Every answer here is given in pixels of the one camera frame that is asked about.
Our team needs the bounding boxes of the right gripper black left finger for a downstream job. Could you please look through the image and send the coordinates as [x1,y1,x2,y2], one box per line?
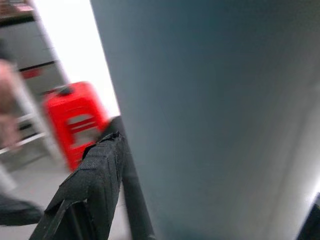
[28,116,156,240]

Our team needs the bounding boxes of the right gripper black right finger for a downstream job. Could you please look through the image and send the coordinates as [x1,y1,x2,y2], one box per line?
[296,191,320,240]

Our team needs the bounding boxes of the white plastic table leg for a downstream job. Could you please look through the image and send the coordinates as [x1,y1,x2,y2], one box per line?
[89,0,320,240]

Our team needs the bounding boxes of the red plastic stool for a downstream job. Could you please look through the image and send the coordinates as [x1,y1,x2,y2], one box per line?
[42,81,112,173]

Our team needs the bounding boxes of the person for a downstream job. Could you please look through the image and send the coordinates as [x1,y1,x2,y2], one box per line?
[0,58,44,227]

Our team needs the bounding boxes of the grey metal shelf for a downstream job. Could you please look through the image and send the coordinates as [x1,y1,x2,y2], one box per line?
[0,0,70,181]

